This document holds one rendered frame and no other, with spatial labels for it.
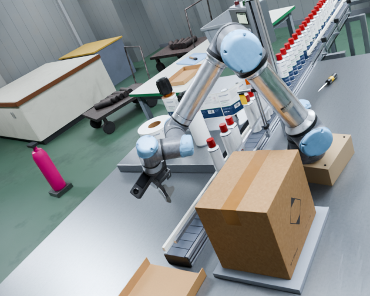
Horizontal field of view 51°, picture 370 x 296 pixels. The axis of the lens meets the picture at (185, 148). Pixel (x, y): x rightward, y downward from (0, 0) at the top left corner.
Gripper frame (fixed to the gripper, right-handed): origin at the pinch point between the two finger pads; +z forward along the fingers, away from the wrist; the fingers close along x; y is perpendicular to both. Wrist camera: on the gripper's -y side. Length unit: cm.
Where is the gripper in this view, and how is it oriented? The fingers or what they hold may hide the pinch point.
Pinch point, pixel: (155, 193)
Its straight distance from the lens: 161.2
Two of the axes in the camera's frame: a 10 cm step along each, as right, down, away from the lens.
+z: 0.7, 5.3, 8.4
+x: -7.6, -5.2, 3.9
